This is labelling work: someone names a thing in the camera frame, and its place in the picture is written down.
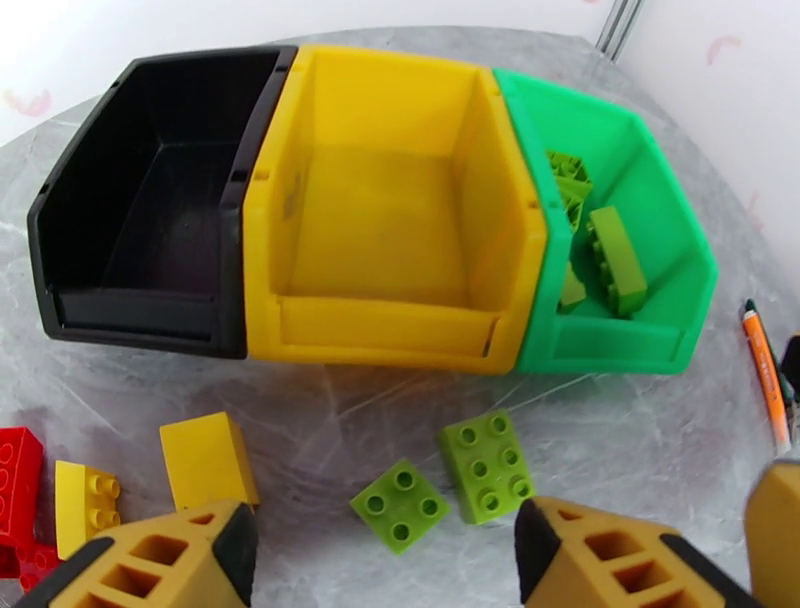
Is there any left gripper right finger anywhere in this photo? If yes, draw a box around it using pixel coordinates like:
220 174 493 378
514 496 767 608

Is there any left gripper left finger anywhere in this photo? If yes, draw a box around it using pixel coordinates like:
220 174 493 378
12 498 259 608

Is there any yellow lego brick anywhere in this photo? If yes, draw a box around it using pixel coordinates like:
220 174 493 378
54 460 123 562
159 411 261 514

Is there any red lego brick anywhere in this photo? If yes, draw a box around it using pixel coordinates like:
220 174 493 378
0 426 45 551
0 542 64 595

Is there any small square green lego brick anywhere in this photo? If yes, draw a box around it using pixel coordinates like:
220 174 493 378
348 457 453 556
546 149 594 233
557 261 589 314

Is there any long green lego brick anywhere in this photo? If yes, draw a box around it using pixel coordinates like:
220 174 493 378
586 206 649 319

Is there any green plastic bin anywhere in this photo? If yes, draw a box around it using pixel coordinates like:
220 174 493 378
492 67 720 376

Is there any black plastic bin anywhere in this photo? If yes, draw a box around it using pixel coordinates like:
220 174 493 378
26 44 298 361

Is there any yellow plastic bin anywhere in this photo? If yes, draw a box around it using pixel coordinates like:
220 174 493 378
242 44 550 376

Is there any green cable with orange tag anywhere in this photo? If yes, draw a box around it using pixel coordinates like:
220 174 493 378
740 298 794 458

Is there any aluminium frame post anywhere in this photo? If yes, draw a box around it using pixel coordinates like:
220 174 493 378
593 0 645 64

